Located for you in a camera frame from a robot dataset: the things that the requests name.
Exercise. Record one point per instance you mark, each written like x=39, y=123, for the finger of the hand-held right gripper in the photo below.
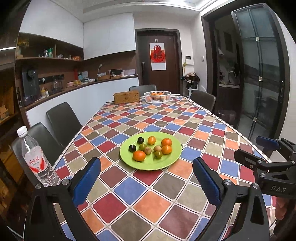
x=267, y=143
x=245, y=157

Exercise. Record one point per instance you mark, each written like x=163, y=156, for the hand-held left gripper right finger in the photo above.
x=208, y=183

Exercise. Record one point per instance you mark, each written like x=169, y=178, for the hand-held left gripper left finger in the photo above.
x=85, y=180

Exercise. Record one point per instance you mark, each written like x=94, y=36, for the orange tangerine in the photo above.
x=139, y=155
x=166, y=141
x=167, y=150
x=151, y=140

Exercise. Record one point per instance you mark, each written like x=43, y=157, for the dark plum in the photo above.
x=132, y=148
x=140, y=140

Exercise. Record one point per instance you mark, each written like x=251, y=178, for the brown kiwi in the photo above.
x=157, y=147
x=148, y=150

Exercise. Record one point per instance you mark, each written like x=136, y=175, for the green plate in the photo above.
x=148, y=164

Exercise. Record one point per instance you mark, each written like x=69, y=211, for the small green plum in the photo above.
x=143, y=147

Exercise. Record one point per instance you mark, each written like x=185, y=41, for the person's right hand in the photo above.
x=281, y=208

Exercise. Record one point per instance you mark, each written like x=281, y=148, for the dark floor bin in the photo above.
x=225, y=115

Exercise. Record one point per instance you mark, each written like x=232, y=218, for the clear water bottle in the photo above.
x=37, y=160

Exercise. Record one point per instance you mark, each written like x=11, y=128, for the dark dining chair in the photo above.
x=44, y=143
x=62, y=122
x=142, y=88
x=203, y=99

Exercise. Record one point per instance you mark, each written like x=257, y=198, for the checkered tablecloth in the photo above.
x=148, y=204

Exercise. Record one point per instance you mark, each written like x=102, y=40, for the glass sliding door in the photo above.
x=259, y=76

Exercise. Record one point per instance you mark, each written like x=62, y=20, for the kitchen faucet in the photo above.
x=232, y=75

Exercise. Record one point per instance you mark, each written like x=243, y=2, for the wicker box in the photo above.
x=126, y=97

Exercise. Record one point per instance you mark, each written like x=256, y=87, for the stool with clothes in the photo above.
x=190, y=81

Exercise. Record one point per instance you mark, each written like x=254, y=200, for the white plastic basket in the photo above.
x=157, y=98

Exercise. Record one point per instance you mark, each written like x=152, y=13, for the glass french press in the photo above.
x=56, y=84

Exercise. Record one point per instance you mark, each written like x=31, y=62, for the heap of oranges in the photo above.
x=156, y=94

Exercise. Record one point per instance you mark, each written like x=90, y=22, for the brown door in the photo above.
x=171, y=76

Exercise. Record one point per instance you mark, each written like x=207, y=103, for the black water dispenser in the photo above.
x=31, y=83

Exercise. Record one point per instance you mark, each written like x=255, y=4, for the black bag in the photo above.
x=115, y=72

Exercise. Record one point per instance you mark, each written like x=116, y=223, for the white intercom panel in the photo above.
x=189, y=60

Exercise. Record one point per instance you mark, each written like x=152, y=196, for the small desk lamp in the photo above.
x=100, y=68

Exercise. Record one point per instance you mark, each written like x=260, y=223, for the red and white door poster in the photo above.
x=158, y=55

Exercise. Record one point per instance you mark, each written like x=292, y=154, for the white wall cabinets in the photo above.
x=104, y=34

